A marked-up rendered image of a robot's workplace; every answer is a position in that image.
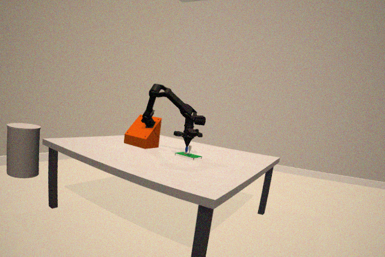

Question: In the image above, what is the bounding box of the green circuit board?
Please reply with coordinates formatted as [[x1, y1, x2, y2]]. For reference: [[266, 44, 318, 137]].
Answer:
[[174, 145, 202, 160]]

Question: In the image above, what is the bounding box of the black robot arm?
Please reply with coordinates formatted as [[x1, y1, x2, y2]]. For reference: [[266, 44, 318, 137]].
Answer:
[[141, 84, 206, 137]]

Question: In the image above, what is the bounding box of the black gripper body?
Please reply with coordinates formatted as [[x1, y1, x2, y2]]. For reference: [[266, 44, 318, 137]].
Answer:
[[173, 123, 203, 137]]

